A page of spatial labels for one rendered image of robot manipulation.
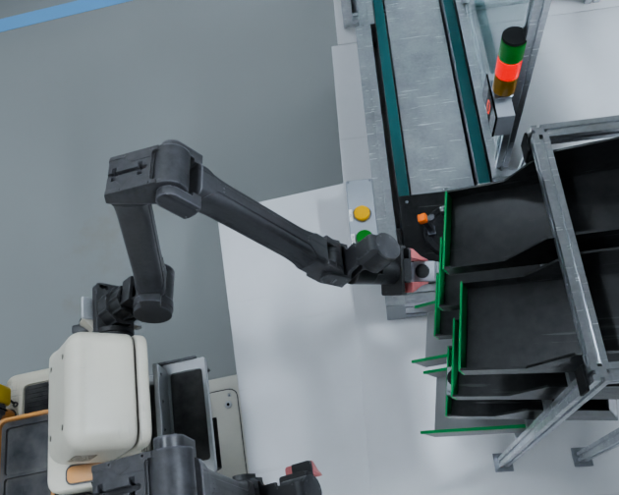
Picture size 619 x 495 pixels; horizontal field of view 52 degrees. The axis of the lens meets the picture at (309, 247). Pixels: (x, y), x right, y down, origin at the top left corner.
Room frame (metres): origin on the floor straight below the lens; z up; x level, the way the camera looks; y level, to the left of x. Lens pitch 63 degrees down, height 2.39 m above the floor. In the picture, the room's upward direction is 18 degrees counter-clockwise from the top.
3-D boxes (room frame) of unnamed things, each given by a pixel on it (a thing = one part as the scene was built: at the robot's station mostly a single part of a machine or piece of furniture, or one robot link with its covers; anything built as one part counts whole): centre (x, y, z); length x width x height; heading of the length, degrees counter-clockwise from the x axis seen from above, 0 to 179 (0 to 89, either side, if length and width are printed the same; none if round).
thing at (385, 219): (0.93, -0.26, 0.91); 0.89 x 0.06 x 0.11; 167
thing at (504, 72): (0.79, -0.50, 1.34); 0.05 x 0.05 x 0.05
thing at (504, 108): (0.79, -0.50, 1.29); 0.12 x 0.05 x 0.25; 167
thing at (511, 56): (0.79, -0.50, 1.39); 0.05 x 0.05 x 0.05
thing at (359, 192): (0.76, -0.15, 0.93); 0.21 x 0.07 x 0.06; 167
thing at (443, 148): (0.92, -0.43, 0.91); 0.84 x 0.28 x 0.10; 167
